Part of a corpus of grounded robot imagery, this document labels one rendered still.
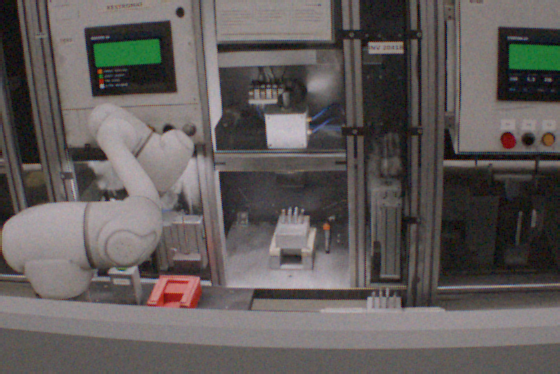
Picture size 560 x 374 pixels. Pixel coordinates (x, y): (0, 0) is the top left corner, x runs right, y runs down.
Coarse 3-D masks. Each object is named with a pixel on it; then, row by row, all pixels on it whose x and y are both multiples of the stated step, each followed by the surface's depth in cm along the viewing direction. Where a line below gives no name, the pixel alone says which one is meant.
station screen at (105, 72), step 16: (144, 32) 185; (160, 32) 184; (160, 48) 186; (128, 64) 189; (144, 64) 188; (160, 64) 188; (96, 80) 192; (112, 80) 191; (128, 80) 191; (144, 80) 190; (160, 80) 190
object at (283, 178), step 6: (276, 174) 221; (282, 174) 220; (288, 174) 220; (294, 174) 220; (300, 174) 220; (276, 180) 221; (282, 180) 221; (288, 180) 221; (294, 180) 221; (300, 180) 220; (276, 186) 222; (282, 186) 222; (288, 186) 222; (294, 186) 222; (300, 186) 221
